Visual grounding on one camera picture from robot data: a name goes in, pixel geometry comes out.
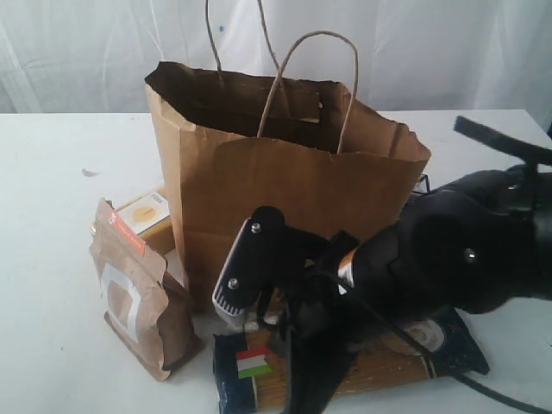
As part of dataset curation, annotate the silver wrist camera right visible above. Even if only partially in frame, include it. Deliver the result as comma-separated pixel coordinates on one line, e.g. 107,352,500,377
211,217,262,328

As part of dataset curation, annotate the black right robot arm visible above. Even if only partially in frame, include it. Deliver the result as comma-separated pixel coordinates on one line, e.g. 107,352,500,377
258,116,551,413

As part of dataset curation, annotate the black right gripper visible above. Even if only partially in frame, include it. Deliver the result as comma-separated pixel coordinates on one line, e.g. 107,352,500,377
254,205,415,414

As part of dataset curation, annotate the black cable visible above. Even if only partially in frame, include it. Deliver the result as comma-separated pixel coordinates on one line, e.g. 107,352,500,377
336,275,552,411

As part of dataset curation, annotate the brown kraft pouch white label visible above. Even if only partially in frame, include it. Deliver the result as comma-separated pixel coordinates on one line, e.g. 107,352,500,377
90,198,202,381

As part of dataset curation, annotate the blister pack of white pills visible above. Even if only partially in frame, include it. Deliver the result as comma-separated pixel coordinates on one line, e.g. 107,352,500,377
243,312,279,332

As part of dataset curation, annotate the brown paper shopping bag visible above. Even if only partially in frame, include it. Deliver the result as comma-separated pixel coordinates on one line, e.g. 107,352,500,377
145,61,430,312

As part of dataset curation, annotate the spaghetti package dark blue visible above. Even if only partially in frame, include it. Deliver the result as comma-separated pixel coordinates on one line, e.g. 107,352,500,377
213,310,490,413

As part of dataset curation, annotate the white backdrop sheet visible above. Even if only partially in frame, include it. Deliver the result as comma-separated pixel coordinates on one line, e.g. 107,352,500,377
1,1,551,124

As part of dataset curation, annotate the blue white milk carton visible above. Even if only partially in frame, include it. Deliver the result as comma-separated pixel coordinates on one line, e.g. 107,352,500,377
409,173,431,201

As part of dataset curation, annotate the yellow millet grain pack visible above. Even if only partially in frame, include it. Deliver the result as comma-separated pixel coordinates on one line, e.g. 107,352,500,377
90,187,175,257

